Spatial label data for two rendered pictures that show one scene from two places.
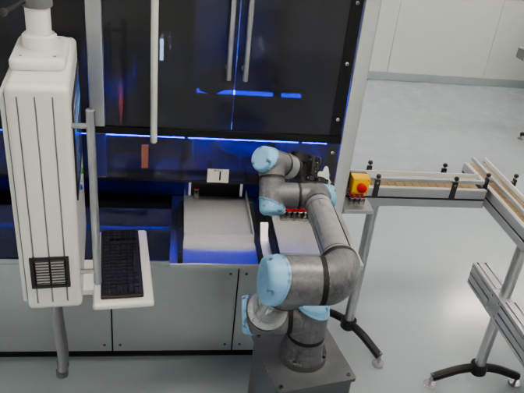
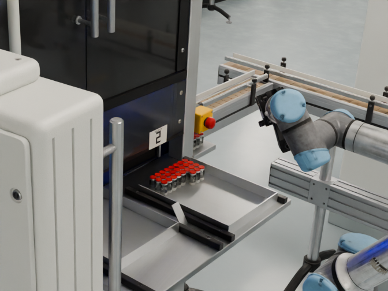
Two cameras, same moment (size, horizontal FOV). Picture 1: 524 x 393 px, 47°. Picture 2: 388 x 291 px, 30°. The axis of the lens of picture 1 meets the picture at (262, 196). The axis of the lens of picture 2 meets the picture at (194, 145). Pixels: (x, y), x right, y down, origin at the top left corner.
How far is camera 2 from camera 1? 1.36 m
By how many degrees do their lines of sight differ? 39
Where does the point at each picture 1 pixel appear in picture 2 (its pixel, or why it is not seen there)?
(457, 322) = not seen: hidden behind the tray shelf
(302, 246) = (222, 209)
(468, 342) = (268, 249)
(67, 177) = (100, 238)
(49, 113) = (87, 146)
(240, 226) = (140, 224)
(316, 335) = not seen: hidden behind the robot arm
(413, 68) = not seen: outside the picture
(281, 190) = (321, 134)
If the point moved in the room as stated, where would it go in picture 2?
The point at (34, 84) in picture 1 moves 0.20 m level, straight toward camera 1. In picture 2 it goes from (66, 107) to (183, 136)
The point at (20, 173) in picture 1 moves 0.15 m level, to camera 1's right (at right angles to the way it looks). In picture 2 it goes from (53, 265) to (126, 234)
